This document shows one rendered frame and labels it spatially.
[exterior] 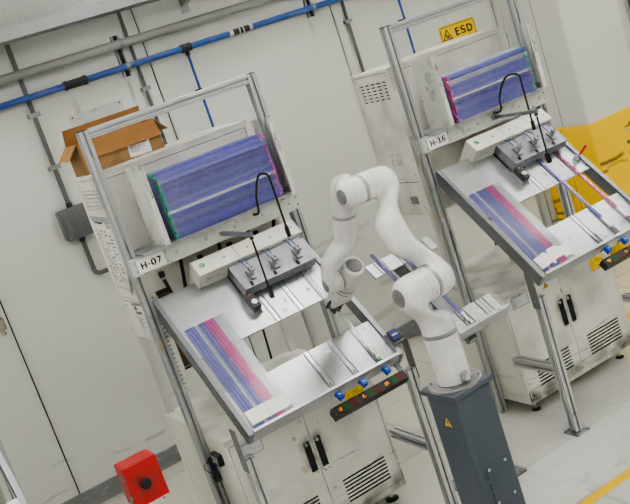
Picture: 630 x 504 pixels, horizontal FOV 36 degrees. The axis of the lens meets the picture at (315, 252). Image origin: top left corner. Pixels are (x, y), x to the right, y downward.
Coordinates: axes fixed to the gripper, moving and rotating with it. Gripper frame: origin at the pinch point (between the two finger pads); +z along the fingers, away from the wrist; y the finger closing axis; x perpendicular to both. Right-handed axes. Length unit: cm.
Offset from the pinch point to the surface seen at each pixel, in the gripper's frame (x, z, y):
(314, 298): -8.7, 3.2, 3.8
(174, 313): -30, 7, 55
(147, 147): -100, -3, 30
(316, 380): 23.4, -2.4, 25.6
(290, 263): -25.7, 0.0, 5.1
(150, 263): -48, -4, 56
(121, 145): -102, -7, 41
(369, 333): 16.2, -1.2, -4.9
